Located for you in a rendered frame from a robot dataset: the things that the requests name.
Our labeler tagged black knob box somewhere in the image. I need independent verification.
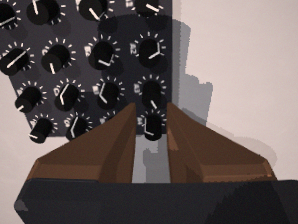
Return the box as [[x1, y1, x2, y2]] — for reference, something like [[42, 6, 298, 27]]
[[0, 0, 173, 144]]

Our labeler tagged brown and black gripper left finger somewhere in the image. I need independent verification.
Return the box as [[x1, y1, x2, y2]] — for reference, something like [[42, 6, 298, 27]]
[[25, 103, 136, 183]]

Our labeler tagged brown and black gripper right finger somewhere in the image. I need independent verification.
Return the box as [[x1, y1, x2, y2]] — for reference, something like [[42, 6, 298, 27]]
[[166, 103, 277, 183]]

